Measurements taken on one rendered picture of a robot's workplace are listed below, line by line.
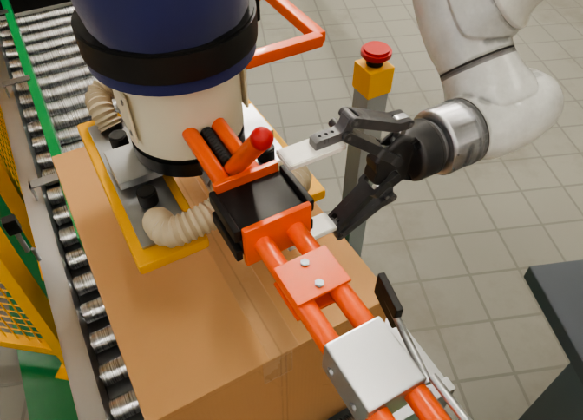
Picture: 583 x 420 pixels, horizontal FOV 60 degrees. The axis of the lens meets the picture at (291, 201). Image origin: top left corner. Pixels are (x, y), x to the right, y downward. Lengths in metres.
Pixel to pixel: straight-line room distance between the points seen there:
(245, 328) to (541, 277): 0.66
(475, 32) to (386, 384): 0.44
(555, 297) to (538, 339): 0.87
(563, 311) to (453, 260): 1.01
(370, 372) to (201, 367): 0.35
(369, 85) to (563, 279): 0.58
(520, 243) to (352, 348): 1.84
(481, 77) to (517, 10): 0.09
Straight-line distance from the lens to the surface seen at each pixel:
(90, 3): 0.60
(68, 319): 1.30
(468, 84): 0.70
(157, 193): 0.77
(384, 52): 1.17
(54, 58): 2.32
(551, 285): 1.18
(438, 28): 0.71
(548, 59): 3.48
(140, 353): 0.79
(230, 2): 0.60
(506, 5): 0.70
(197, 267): 0.85
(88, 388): 1.20
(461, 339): 1.93
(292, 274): 0.50
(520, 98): 0.71
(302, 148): 0.54
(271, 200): 0.56
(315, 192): 0.75
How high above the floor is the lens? 1.63
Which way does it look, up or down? 47 degrees down
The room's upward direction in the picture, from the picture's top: straight up
